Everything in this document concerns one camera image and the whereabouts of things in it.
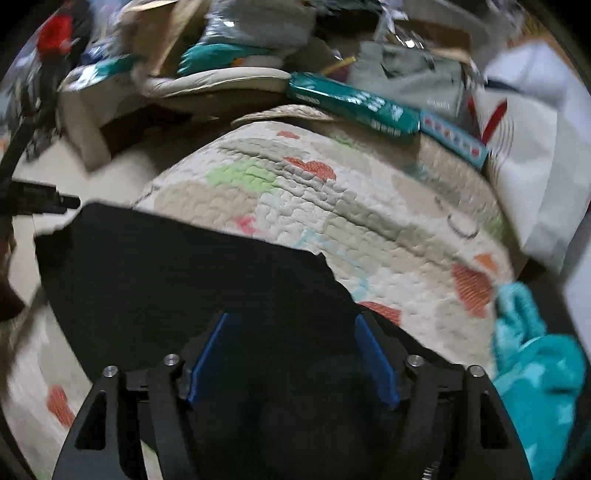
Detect beige cardboard box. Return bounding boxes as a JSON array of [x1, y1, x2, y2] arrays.
[[58, 65, 155, 172]]

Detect light blue box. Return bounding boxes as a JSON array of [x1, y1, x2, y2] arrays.
[[419, 110, 490, 171]]

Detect teal and white packet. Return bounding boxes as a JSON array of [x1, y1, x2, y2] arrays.
[[178, 42, 284, 77]]

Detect white bag with red stripe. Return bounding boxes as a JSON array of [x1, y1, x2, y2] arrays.
[[468, 39, 591, 275]]

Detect quilted patterned blanket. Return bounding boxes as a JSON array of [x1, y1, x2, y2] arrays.
[[0, 104, 520, 480]]

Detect teal patterned cloth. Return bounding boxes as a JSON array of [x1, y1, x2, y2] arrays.
[[490, 281, 588, 480]]

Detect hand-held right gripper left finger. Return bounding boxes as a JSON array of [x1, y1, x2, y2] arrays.
[[53, 312, 230, 480]]

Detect red cloth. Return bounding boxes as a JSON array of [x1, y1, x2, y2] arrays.
[[36, 13, 75, 57]]

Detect green wet wipes pack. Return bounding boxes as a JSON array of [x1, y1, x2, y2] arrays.
[[286, 71, 422, 137]]

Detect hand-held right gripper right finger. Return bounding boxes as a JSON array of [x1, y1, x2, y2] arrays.
[[355, 312, 534, 480]]

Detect black pants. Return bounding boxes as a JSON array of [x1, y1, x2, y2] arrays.
[[34, 202, 462, 480]]

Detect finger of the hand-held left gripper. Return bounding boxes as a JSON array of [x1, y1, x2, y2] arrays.
[[7, 180, 82, 216]]

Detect beige cushion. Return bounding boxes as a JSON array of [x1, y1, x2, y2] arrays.
[[139, 67, 293, 100]]

